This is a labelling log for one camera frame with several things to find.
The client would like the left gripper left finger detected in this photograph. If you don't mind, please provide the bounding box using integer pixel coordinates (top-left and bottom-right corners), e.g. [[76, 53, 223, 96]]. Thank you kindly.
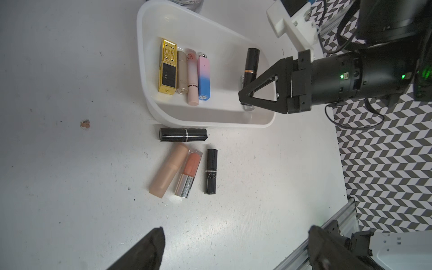
[[108, 227, 165, 270]]

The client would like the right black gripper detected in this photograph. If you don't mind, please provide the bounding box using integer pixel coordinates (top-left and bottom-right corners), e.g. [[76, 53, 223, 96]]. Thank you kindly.
[[238, 50, 341, 114]]

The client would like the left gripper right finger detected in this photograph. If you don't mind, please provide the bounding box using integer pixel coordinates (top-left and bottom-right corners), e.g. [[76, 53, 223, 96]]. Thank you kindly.
[[308, 226, 370, 270]]

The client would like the black lipstick with gold band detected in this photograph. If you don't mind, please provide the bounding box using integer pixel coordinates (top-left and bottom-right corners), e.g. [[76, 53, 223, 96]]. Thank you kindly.
[[243, 48, 260, 88]]

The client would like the silver lipstick tube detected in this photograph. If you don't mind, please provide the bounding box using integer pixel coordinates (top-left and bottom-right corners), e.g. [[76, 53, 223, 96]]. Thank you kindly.
[[240, 75, 256, 111]]

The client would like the pink and blue lipstick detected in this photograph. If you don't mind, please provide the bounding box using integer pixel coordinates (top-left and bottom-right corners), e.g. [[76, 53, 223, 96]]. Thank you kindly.
[[198, 54, 210, 101]]

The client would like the black lipstick with silver band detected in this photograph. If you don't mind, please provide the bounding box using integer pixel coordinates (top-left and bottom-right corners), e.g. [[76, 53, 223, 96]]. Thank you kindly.
[[205, 148, 218, 195]]

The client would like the clear pink lip gloss tube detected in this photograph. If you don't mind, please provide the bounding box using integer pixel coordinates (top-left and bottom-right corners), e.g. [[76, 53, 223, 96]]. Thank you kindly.
[[186, 48, 199, 106]]

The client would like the bronze lipstick tube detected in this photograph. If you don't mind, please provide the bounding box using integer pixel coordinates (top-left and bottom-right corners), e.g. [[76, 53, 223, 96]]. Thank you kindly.
[[176, 51, 188, 95]]

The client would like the pink and silver lipstick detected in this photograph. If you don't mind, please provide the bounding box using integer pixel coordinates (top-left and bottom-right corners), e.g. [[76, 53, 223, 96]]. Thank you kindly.
[[174, 149, 203, 198]]

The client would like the gold and black square lipstick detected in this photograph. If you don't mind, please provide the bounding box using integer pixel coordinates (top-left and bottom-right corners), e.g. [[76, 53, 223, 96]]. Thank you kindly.
[[159, 38, 178, 96]]

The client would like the white plastic storage box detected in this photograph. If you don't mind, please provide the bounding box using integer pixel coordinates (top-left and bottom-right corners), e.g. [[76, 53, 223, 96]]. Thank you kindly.
[[137, 1, 275, 128]]

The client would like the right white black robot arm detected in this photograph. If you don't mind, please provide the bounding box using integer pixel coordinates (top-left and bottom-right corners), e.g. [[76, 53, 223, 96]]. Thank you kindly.
[[238, 1, 432, 114]]

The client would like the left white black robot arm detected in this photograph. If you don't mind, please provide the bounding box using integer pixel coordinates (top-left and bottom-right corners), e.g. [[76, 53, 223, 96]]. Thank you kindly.
[[109, 219, 432, 270]]

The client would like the beige lipstick tube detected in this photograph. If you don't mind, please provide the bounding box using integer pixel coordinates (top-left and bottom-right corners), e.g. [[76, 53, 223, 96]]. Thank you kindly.
[[149, 144, 189, 198]]

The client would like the slim black lipstick tube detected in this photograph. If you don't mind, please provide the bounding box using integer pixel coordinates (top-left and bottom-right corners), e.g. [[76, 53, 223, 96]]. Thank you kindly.
[[159, 128, 208, 142]]

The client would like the chrome stand with green leaves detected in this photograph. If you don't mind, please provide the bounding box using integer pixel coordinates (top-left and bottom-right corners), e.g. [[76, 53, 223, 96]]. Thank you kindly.
[[170, 0, 204, 13]]

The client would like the aluminium front rail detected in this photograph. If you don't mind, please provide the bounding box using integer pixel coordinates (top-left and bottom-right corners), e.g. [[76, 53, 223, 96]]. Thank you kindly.
[[275, 197, 360, 270]]

